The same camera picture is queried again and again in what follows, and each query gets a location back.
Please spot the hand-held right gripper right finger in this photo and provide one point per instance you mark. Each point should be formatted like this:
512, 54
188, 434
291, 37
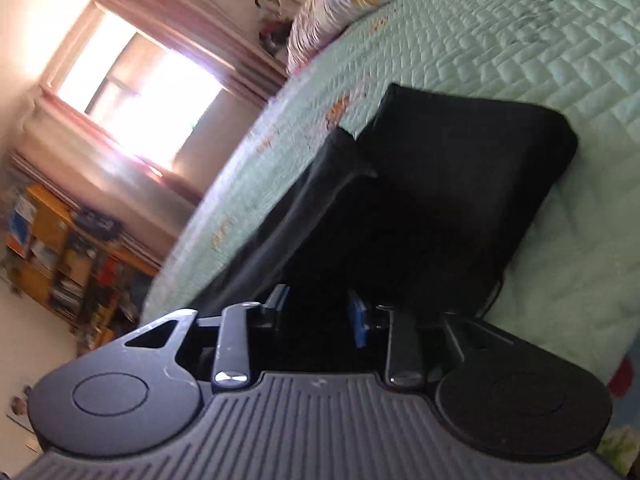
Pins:
357, 317

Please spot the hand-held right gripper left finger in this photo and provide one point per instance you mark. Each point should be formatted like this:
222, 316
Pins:
235, 340

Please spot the black sweatpants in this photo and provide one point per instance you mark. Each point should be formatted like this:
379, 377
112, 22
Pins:
450, 185

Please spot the black hanging bag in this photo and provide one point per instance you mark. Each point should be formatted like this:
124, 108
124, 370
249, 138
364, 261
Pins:
97, 222

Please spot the pink curtain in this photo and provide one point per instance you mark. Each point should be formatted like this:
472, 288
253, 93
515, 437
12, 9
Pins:
200, 25
100, 175

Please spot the wooden bookshelf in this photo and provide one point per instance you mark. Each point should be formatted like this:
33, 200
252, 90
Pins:
45, 220

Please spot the bright window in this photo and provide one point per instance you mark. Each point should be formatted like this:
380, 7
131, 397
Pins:
145, 95

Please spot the white plastic bag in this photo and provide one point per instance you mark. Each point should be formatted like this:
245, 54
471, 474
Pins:
272, 20

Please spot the floral white duvet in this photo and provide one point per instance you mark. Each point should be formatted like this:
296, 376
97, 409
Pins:
340, 5

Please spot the green quilted bee bedspread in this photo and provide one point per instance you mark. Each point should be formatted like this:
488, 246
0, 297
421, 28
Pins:
500, 35

